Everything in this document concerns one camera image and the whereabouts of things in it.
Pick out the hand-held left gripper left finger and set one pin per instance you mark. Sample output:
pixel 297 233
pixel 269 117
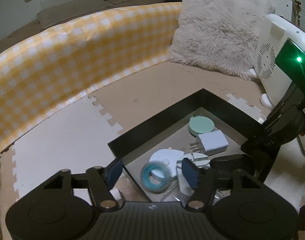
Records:
pixel 115 173

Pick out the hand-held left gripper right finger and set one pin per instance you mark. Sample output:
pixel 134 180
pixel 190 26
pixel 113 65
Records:
pixel 191 175

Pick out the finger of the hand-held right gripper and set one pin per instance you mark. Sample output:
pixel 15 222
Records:
pixel 263 148

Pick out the teal tape roll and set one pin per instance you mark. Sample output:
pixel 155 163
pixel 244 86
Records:
pixel 145 180

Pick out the black earbud case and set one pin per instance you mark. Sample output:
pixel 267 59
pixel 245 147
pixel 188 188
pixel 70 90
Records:
pixel 230 162

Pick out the black tray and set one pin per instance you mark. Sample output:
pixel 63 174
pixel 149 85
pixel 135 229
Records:
pixel 205 97

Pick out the white round device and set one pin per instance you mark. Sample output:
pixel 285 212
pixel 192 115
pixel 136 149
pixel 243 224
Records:
pixel 165 156

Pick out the white charger adapter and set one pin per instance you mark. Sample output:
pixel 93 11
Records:
pixel 213 142

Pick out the mint green round disc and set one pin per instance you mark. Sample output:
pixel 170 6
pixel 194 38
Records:
pixel 201 126

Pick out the white fan heater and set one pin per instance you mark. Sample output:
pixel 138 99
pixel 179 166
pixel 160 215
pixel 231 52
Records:
pixel 270 42

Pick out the white cabinet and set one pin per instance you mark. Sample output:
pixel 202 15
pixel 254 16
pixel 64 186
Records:
pixel 280 3

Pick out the yellow checked cover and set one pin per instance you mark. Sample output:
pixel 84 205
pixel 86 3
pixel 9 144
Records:
pixel 67 62

